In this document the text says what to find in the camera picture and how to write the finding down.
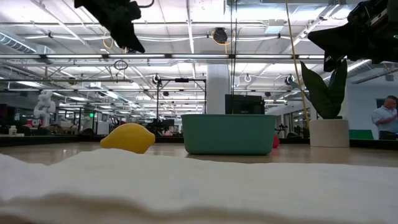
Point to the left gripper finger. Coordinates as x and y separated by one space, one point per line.
129 40

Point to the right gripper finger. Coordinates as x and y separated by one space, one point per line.
335 40
331 61

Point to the red toy strawberry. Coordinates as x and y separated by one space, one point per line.
276 142

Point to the teal plastic tub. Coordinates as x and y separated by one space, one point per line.
228 133

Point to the green leafy plant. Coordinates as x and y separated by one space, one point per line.
323 96

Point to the yellow hanging pole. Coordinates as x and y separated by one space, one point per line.
295 62

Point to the white round plant pot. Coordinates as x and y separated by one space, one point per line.
329 133

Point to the person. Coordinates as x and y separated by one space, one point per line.
385 118

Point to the green board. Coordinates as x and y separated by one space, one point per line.
360 134

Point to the yellow toy lemon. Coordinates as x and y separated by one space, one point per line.
129 137

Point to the black monitor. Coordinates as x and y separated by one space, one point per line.
245 105

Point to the white round pillar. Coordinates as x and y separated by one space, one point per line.
217 90

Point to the small white bottle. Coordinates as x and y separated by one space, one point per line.
12 130

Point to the white folded cloth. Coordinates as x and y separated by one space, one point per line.
199 186

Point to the black metal frame stand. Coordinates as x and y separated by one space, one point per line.
158 102

